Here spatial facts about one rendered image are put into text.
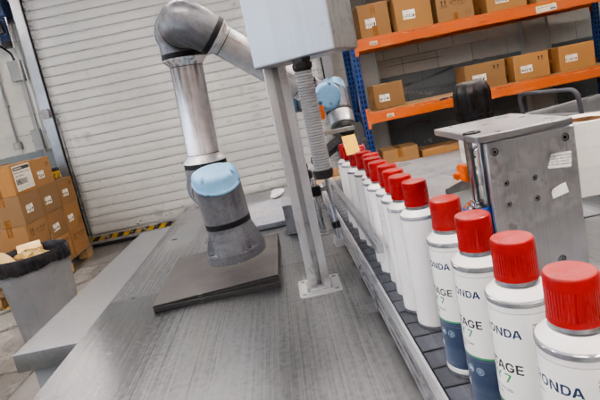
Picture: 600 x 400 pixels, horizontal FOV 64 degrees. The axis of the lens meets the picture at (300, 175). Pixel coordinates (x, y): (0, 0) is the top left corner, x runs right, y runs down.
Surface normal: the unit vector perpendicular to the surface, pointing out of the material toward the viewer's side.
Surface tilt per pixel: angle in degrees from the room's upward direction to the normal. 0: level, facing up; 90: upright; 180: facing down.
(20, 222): 90
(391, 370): 0
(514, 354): 90
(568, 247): 90
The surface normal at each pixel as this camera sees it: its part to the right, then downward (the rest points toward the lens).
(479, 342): -0.70, 0.26
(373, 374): -0.20, -0.97
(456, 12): 0.05, 0.17
